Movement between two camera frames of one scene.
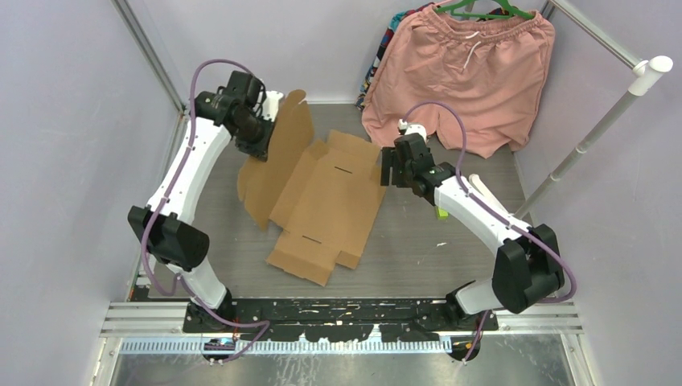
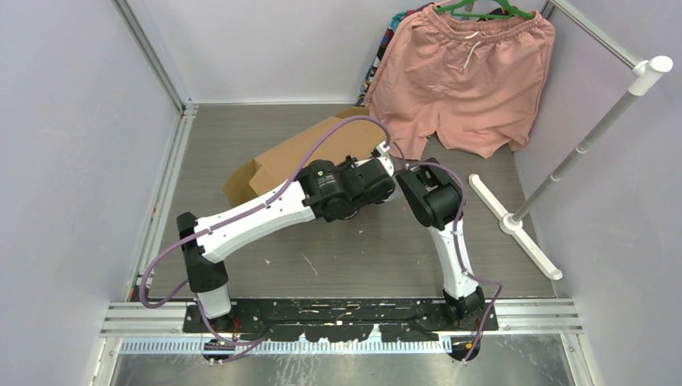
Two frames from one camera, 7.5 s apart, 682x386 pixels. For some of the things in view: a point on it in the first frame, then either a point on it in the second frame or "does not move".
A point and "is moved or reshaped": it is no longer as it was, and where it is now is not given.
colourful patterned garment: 394,21 does not move
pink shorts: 474,82 does not move
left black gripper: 259,150 → 351,164
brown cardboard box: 324,199 is moved or reshaped
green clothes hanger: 457,6 does not move
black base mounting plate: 346,320 does not move
